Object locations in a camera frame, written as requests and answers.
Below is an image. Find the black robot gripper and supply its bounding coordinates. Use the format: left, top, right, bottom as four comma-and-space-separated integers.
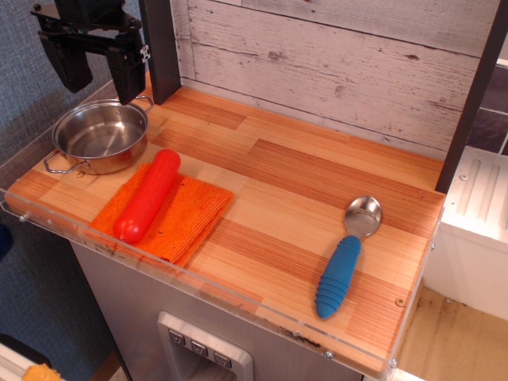
31, 1, 151, 105

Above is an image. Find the red toy sausage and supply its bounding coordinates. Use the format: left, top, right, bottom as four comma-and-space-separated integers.
114, 149, 181, 244

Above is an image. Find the small stainless steel pot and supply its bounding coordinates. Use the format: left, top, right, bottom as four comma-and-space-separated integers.
43, 96, 154, 175

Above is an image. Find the orange folded cloth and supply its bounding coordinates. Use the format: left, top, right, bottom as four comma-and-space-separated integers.
89, 164, 234, 267

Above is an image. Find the grey toy fridge cabinet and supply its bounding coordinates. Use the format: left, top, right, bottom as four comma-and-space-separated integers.
72, 244, 362, 380

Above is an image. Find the silver dispenser panel with buttons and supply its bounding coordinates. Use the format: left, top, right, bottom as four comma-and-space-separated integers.
157, 311, 254, 380

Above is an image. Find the yellow object at corner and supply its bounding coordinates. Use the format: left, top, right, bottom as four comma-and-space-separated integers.
21, 364, 62, 381

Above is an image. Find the clear acrylic guard rail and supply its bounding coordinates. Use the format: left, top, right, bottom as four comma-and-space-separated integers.
1, 190, 397, 380

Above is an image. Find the blue handled metal spoon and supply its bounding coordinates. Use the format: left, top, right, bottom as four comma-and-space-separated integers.
314, 195, 382, 319

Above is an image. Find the dark right upright post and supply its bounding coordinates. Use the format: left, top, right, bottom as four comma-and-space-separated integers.
435, 0, 507, 194

